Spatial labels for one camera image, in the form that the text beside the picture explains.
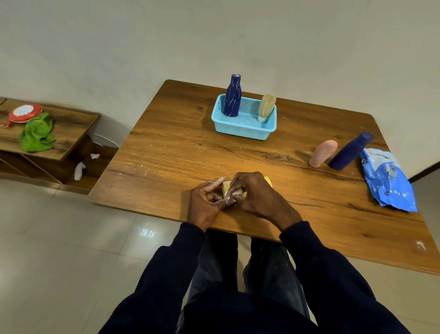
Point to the wooden side table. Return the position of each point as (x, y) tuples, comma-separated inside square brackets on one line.
[(68, 144)]

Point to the person's right forearm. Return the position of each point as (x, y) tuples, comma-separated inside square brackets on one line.
[(338, 282)]

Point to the dark blue ribbed bottle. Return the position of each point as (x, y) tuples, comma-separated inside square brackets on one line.
[(233, 98)]

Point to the person's legs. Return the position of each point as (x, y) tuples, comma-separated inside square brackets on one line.
[(240, 275)]

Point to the blue plastic packet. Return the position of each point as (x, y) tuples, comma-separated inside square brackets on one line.
[(388, 180)]

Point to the cream shaving brush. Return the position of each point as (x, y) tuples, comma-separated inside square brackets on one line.
[(266, 107)]

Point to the person's left thumb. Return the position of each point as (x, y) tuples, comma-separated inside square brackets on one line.
[(225, 203)]

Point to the green cloth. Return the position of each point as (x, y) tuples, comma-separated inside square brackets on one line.
[(37, 133)]

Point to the light blue plastic basket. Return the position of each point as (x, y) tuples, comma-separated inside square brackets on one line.
[(244, 124)]

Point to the red round tin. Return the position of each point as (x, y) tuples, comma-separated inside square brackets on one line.
[(24, 113)]

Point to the yellow soap box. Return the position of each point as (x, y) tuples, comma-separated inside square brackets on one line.
[(247, 187)]

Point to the person's left hand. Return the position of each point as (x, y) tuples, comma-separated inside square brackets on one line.
[(201, 210)]

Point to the person's right fingers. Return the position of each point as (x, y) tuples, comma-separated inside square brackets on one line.
[(237, 187)]

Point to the pink bottle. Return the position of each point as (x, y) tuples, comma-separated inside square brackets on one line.
[(323, 153)]

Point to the person's right hand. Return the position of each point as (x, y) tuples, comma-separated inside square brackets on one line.
[(263, 198)]

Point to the dark blue smooth bottle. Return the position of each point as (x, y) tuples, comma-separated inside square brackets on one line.
[(350, 151)]

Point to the person's left forearm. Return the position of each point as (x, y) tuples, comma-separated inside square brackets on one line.
[(154, 282)]

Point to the white plastic bottle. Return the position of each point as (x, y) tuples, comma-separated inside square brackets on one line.
[(79, 170)]

